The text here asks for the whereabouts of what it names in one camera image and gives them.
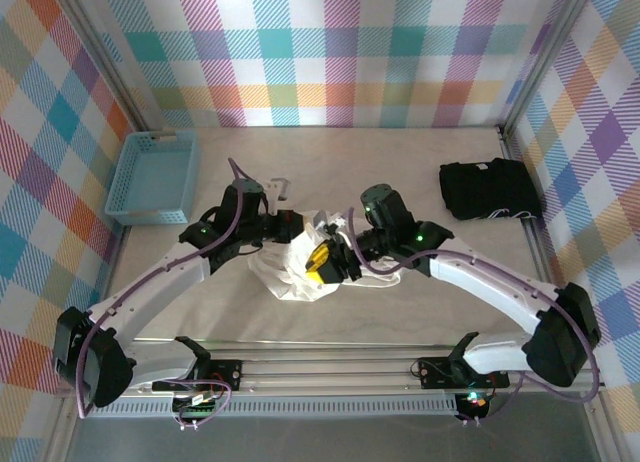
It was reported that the electronics board with wires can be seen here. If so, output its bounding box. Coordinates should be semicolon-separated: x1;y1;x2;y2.
152;374;235;432

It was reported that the grey slotted cable duct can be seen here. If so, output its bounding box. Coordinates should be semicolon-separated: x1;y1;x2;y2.
107;400;459;417

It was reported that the aluminium side rail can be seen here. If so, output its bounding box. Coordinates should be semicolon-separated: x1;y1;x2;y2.
97;225;132;313
498;126;564;293

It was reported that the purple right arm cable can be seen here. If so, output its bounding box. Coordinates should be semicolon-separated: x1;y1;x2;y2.
347;206;601;403

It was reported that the electronics board with LEDs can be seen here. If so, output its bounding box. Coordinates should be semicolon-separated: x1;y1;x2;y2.
455;389;494;427

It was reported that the white t-shirt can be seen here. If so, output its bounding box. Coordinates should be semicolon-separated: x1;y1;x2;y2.
248;209;401;303

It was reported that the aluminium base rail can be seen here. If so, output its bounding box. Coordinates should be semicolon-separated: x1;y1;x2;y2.
124;339;526;398

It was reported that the aluminium frame post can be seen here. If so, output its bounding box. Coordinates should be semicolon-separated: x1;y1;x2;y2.
497;0;601;138
52;0;174;136

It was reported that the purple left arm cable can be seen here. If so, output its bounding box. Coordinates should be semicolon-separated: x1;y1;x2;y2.
77;156;269;419

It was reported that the blue plastic basket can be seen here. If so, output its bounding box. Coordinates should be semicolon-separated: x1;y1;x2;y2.
103;129;202;227

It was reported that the black folded t-shirt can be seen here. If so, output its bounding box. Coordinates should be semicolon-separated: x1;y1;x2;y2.
438;156;544;222

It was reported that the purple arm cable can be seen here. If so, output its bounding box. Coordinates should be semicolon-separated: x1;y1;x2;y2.
77;156;269;419
347;206;601;403

